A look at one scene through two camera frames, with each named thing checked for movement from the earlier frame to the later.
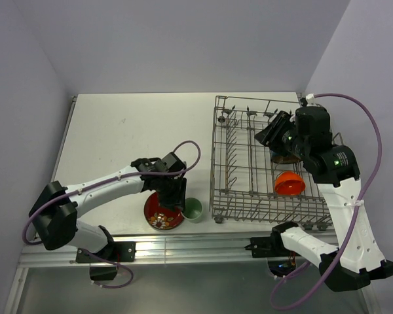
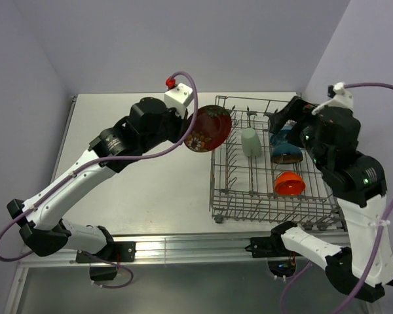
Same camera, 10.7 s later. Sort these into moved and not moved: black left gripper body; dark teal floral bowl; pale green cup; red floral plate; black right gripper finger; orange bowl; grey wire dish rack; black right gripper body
Moved: black right gripper finger; black left gripper body; pale green cup; black right gripper body; red floral plate
Not moved: dark teal floral bowl; orange bowl; grey wire dish rack
